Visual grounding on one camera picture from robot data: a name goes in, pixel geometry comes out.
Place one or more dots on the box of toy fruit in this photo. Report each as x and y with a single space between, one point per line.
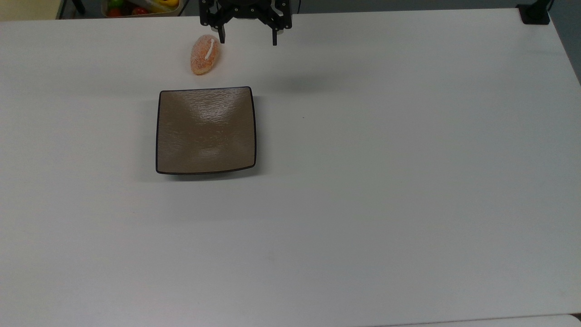
140 7

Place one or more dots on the orange bread roll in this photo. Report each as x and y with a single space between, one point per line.
204 54

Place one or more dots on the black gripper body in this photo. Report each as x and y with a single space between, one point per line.
245 9

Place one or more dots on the brown square ceramic plate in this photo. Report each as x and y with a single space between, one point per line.
206 131

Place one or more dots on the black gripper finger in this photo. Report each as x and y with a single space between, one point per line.
213 22
279 25

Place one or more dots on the black stand leg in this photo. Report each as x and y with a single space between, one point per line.
78 5

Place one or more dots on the black table clamp mount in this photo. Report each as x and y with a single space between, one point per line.
535 12

